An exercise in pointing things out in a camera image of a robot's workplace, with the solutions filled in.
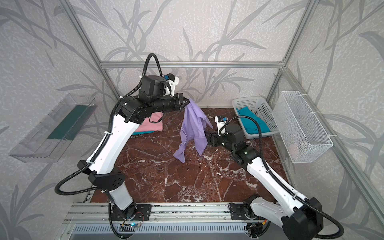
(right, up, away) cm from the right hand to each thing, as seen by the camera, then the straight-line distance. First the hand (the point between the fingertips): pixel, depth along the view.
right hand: (211, 126), depth 76 cm
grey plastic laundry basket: (+41, +14, +43) cm, 61 cm away
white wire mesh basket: (+37, -4, -14) cm, 40 cm away
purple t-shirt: (-8, +3, -8) cm, 11 cm away
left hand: (-9, +13, -13) cm, 20 cm away
